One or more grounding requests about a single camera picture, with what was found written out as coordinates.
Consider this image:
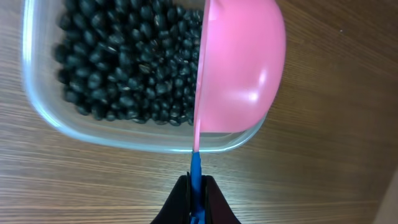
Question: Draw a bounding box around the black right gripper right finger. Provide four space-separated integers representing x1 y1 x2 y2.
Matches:
202 175 241 224

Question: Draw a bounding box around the pink scoop with blue handle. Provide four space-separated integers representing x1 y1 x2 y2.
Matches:
190 0 286 223

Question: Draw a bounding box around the clear container of black beans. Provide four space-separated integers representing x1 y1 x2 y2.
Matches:
21 0 267 154

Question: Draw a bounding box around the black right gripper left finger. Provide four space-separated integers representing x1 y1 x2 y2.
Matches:
150 174 191 224

